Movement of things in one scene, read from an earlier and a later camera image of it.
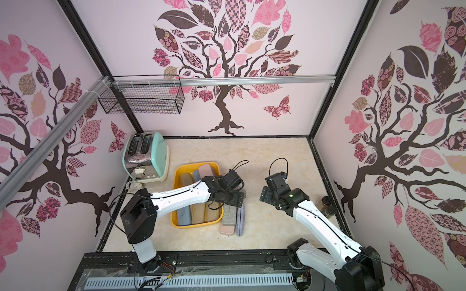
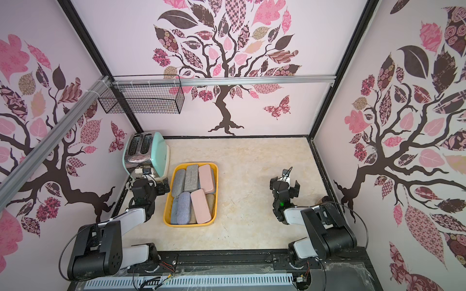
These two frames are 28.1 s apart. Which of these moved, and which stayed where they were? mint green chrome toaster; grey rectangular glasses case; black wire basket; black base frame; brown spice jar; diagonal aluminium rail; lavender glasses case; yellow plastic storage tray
Moved: lavender glasses case; grey rectangular glasses case; yellow plastic storage tray
Stayed: brown spice jar; black base frame; mint green chrome toaster; black wire basket; diagonal aluminium rail
